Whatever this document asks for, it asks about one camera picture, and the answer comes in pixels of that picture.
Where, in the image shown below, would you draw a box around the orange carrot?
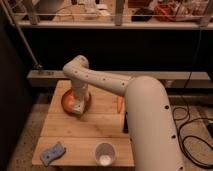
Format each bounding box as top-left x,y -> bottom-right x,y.
117,96 -> 123,113

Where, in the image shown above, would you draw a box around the diagonal metal pole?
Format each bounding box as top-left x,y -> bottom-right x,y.
1,0 -> 43,72

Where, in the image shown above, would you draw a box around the blue sponge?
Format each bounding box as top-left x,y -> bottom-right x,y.
40,142 -> 66,167

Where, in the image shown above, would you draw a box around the red orange items on shelf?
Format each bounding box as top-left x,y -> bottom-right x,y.
154,3 -> 203,22

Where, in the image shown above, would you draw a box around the metal shelf rail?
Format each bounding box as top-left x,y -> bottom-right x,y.
15,13 -> 213,30

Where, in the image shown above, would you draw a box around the orange ceramic bowl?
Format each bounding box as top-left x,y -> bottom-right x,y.
61,89 -> 91,115

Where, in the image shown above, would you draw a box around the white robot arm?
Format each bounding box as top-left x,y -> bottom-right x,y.
63,55 -> 185,171

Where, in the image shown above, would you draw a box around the black cable on floor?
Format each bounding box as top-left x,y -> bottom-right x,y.
172,103 -> 213,169

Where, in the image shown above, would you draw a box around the black object on shelf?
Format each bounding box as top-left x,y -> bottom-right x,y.
131,8 -> 154,22

